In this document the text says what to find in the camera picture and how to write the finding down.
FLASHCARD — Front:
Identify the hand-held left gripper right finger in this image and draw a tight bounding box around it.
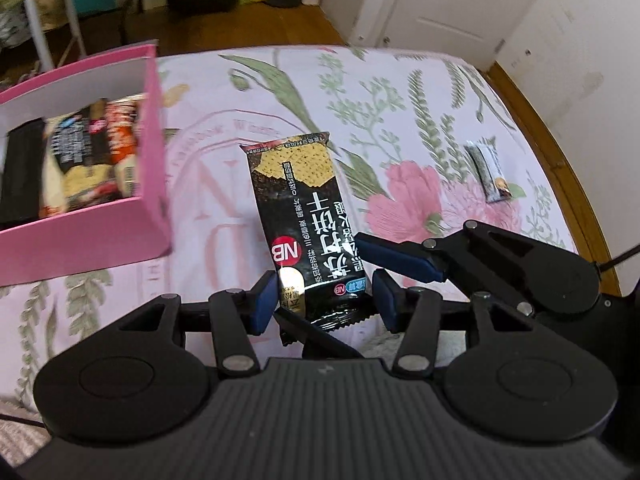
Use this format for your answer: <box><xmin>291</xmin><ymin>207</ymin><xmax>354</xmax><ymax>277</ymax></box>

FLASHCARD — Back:
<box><xmin>372</xmin><ymin>269</ymin><xmax>537</xmax><ymax>375</ymax></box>

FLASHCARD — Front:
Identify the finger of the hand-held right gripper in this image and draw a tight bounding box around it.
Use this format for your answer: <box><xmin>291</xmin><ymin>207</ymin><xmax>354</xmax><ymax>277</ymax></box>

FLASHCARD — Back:
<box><xmin>354</xmin><ymin>220</ymin><xmax>566</xmax><ymax>311</ymax></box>
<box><xmin>274</xmin><ymin>307</ymin><xmax>368</xmax><ymax>361</ymax></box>

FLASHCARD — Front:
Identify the black cracker packet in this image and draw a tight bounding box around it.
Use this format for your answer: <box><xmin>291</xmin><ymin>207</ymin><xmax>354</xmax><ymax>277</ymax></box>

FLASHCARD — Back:
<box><xmin>239</xmin><ymin>131</ymin><xmax>377</xmax><ymax>333</ymax></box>
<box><xmin>0</xmin><ymin>117</ymin><xmax>47</xmax><ymax>226</ymax></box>
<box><xmin>42</xmin><ymin>110</ymin><xmax>123</xmax><ymax>216</ymax></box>

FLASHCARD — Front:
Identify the white snack bar packet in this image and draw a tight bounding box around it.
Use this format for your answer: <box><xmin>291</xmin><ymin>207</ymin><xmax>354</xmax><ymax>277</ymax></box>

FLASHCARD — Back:
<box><xmin>464</xmin><ymin>137</ymin><xmax>513</xmax><ymax>204</ymax></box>

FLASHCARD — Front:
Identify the brown paper bag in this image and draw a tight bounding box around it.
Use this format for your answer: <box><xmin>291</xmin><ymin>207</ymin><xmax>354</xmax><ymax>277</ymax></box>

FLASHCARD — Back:
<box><xmin>37</xmin><ymin>0</ymin><xmax>76</xmax><ymax>31</ymax></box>

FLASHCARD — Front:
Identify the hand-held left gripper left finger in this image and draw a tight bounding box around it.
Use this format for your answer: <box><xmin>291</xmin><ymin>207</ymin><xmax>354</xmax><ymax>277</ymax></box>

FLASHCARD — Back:
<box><xmin>117</xmin><ymin>272</ymin><xmax>279</xmax><ymax>380</ymax></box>

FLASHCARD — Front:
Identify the white door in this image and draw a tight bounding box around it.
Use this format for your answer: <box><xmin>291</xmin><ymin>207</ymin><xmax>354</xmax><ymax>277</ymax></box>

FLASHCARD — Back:
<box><xmin>350</xmin><ymin>0</ymin><xmax>561</xmax><ymax>71</ymax></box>

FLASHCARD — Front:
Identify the fluffy pale blanket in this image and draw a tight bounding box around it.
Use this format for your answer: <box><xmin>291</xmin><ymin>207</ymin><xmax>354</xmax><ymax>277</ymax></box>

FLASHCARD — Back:
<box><xmin>0</xmin><ymin>335</ymin><xmax>401</xmax><ymax>456</ymax></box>

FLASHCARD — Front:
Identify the pink cardboard box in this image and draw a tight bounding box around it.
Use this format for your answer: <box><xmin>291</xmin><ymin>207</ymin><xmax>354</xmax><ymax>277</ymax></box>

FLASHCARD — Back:
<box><xmin>0</xmin><ymin>42</ymin><xmax>173</xmax><ymax>278</ymax></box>

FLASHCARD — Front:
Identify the floral bed sheet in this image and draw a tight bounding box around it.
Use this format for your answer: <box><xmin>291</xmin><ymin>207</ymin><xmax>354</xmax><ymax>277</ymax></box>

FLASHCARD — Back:
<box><xmin>0</xmin><ymin>45</ymin><xmax>581</xmax><ymax>411</ymax></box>

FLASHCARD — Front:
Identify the black cable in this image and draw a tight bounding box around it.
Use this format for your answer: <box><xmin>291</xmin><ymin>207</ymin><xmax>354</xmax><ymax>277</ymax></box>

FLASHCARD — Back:
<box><xmin>0</xmin><ymin>412</ymin><xmax>48</xmax><ymax>431</ymax></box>

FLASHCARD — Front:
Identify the tilting side table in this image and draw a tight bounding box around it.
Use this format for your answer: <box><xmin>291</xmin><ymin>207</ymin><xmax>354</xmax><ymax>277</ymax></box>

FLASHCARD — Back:
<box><xmin>22</xmin><ymin>0</ymin><xmax>146</xmax><ymax>71</ymax></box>

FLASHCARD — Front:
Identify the cream instant noodle packet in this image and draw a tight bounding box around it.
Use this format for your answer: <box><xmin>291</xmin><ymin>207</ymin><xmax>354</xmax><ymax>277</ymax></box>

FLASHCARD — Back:
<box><xmin>102</xmin><ymin>92</ymin><xmax>148</xmax><ymax>196</ymax></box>

